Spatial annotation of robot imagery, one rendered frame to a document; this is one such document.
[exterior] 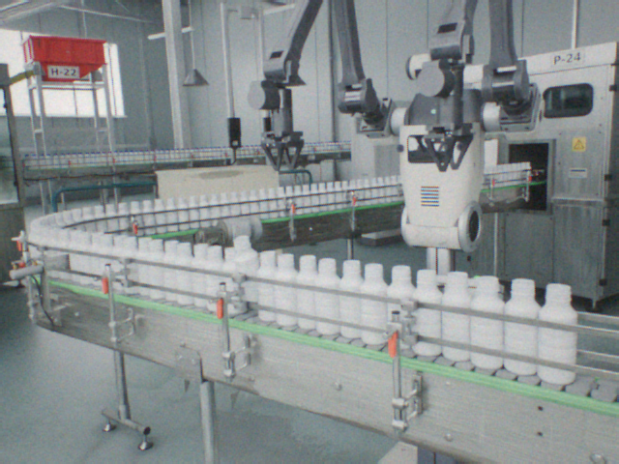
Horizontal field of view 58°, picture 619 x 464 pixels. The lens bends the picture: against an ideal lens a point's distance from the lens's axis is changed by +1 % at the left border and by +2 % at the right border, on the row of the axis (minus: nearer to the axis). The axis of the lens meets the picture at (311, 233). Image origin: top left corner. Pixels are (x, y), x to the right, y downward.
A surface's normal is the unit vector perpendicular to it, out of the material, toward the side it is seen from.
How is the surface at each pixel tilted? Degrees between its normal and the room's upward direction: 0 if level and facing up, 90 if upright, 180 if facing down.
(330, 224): 91
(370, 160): 90
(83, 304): 90
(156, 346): 90
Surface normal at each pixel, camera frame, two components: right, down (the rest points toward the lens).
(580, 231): -0.81, 0.13
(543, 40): -0.59, 0.16
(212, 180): 0.58, 0.11
